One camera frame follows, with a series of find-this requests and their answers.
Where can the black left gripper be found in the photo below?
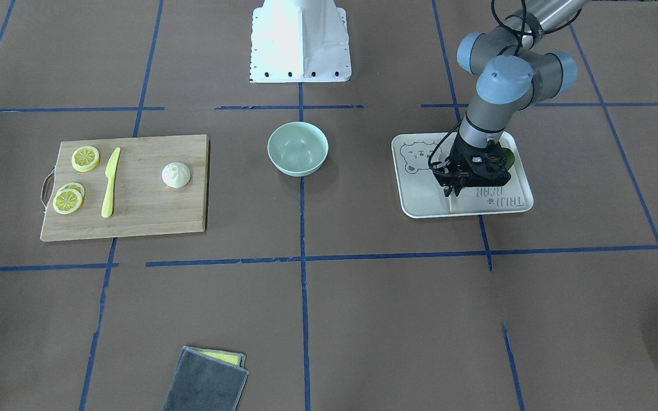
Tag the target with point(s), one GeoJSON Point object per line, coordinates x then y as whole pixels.
{"type": "Point", "coordinates": [458, 161]}

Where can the white steamed bun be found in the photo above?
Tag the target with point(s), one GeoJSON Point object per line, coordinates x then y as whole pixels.
{"type": "Point", "coordinates": [176, 175]}

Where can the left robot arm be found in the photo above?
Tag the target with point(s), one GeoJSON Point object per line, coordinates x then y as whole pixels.
{"type": "Point", "coordinates": [510, 77]}

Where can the mint green bowl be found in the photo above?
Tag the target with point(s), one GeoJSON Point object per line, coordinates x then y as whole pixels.
{"type": "Point", "coordinates": [297, 149]}

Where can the white divided bear tray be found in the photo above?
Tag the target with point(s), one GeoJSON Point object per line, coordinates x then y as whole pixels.
{"type": "Point", "coordinates": [421, 197]}

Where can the green avocado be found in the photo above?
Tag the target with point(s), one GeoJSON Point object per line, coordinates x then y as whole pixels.
{"type": "Point", "coordinates": [509, 158]}

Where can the bamboo cutting board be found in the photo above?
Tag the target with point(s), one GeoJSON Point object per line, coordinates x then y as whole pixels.
{"type": "Point", "coordinates": [143, 204]}

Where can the grey and yellow cloth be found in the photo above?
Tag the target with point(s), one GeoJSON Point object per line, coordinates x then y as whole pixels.
{"type": "Point", "coordinates": [206, 379]}

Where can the yellow plastic knife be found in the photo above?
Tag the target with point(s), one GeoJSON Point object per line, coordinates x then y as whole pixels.
{"type": "Point", "coordinates": [111, 173]}

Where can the upper lemon slice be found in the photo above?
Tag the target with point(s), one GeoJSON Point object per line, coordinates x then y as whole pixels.
{"type": "Point", "coordinates": [85, 158]}

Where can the lemon slice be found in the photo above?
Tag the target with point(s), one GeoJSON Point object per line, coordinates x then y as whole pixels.
{"type": "Point", "coordinates": [73, 186]}
{"type": "Point", "coordinates": [67, 201]}
{"type": "Point", "coordinates": [85, 158]}

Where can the middle lemon slice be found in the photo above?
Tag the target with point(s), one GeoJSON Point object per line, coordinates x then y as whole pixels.
{"type": "Point", "coordinates": [73, 186]}

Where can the lower lemon slice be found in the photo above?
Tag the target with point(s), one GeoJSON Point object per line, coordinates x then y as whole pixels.
{"type": "Point", "coordinates": [67, 201]}

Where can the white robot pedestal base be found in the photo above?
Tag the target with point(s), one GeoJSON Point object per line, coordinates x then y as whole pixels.
{"type": "Point", "coordinates": [299, 42]}

